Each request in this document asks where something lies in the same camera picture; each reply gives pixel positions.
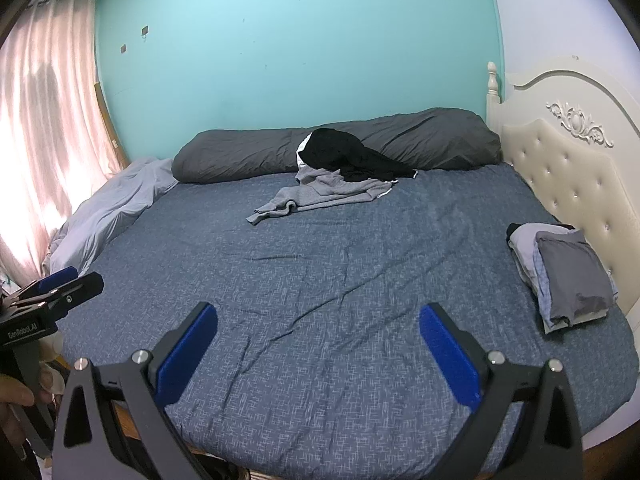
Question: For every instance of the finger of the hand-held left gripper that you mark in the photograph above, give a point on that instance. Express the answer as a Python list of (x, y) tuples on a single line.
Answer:
[(57, 277), (75, 295)]

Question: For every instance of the person's left hand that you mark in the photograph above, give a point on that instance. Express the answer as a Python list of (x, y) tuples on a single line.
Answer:
[(15, 394)]

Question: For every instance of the bed with blue patterned sheet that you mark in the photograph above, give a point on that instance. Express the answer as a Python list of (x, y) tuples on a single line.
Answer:
[(325, 285)]

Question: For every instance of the dark grey folded garment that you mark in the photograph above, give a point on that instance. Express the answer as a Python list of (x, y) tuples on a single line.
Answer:
[(575, 270)]

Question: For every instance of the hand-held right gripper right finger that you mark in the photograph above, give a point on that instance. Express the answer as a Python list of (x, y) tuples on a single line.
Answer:
[(450, 360)]

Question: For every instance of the long dark grey pillow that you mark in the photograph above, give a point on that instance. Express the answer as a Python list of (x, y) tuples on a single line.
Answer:
[(240, 155)]

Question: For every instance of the light blue folded garment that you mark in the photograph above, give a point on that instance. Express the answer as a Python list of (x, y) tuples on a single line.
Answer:
[(525, 255)]

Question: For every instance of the grey hoodie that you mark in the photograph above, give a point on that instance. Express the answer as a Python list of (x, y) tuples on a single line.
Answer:
[(320, 190)]

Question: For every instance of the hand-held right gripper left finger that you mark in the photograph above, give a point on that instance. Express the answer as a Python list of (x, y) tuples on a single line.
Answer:
[(187, 355)]

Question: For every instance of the black sweater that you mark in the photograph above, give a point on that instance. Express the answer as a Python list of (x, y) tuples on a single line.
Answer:
[(350, 160)]

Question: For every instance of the cream tufted headboard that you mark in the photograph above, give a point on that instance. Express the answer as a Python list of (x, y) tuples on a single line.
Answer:
[(565, 170)]

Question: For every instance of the light grey blanket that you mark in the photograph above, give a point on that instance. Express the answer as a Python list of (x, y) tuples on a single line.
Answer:
[(110, 205)]

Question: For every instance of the pink curtain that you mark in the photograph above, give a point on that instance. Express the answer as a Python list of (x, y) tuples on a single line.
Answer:
[(45, 110)]

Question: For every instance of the wooden window frame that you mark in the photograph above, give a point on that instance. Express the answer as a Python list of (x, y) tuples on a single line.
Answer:
[(107, 120)]

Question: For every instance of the white printed cloth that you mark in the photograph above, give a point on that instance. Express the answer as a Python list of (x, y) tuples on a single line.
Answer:
[(301, 156)]

